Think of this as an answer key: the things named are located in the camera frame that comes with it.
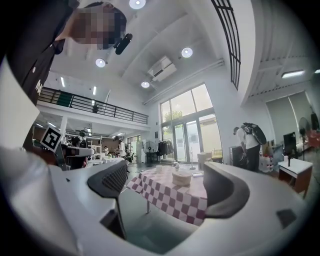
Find black window grid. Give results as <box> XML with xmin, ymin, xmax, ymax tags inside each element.
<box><xmin>210</xmin><ymin>0</ymin><xmax>242</xmax><ymax>91</ymax></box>

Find rectangular ceiling light panel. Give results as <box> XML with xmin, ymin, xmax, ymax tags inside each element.
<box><xmin>281</xmin><ymin>69</ymin><xmax>306</xmax><ymax>79</ymax></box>

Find white wooden side table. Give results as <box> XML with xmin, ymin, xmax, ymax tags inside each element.
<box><xmin>277</xmin><ymin>158</ymin><xmax>314</xmax><ymax>200</ymax></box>

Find person's black shirt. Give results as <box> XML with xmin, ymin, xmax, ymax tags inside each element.
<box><xmin>4</xmin><ymin>0</ymin><xmax>106</xmax><ymax>107</ymax></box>

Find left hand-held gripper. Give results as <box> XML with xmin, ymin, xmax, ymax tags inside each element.
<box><xmin>39</xmin><ymin>125</ymin><xmax>96</xmax><ymax>172</ymax></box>

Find grey roller blinds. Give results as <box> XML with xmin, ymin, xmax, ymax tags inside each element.
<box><xmin>264</xmin><ymin>91</ymin><xmax>314</xmax><ymax>142</ymax></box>

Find white ceiling air conditioner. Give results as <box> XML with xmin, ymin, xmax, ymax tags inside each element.
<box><xmin>146</xmin><ymin>55</ymin><xmax>178</xmax><ymax>83</ymax></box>

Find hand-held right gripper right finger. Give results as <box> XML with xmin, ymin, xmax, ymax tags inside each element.
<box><xmin>202</xmin><ymin>161</ymin><xmax>310</xmax><ymax>235</ymax></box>

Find black cabinet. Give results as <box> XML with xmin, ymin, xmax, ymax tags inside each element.
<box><xmin>229</xmin><ymin>145</ymin><xmax>249</xmax><ymax>168</ymax></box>

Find black floor fan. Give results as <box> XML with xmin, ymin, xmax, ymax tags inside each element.
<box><xmin>142</xmin><ymin>140</ymin><xmax>158</xmax><ymax>168</ymax></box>

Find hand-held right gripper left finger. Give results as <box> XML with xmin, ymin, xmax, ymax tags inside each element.
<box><xmin>48</xmin><ymin>159</ymin><xmax>129</xmax><ymax>240</ymax></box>

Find large glass window doors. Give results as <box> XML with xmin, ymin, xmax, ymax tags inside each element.
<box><xmin>159</xmin><ymin>83</ymin><xmax>224</xmax><ymax>164</ymax></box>

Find purple white checkered tablecloth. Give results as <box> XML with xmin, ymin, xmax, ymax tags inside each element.
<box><xmin>126</xmin><ymin>165</ymin><xmax>209</xmax><ymax>227</ymax></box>

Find clothes rack with dark garments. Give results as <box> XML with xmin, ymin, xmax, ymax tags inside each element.
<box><xmin>157</xmin><ymin>139</ymin><xmax>175</xmax><ymax>161</ymax></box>

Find white water jug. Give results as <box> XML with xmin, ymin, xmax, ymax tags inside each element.
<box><xmin>259</xmin><ymin>153</ymin><xmax>275</xmax><ymax>174</ymax></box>

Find white round box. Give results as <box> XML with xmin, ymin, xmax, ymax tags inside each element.
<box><xmin>171</xmin><ymin>171</ymin><xmax>193</xmax><ymax>187</ymax></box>

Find black mezzanine railing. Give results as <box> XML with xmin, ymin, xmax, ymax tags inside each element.
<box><xmin>37</xmin><ymin>86</ymin><xmax>149</xmax><ymax>126</ymax></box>

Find black head camera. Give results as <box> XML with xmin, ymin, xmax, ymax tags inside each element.
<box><xmin>113</xmin><ymin>33</ymin><xmax>134</xmax><ymax>56</ymax></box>

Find black monitor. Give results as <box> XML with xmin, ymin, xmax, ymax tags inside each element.
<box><xmin>282</xmin><ymin>131</ymin><xmax>298</xmax><ymax>167</ymax></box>

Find beige cylindrical stool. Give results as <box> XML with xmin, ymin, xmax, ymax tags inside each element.
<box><xmin>197</xmin><ymin>151</ymin><xmax>214</xmax><ymax>171</ymax></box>

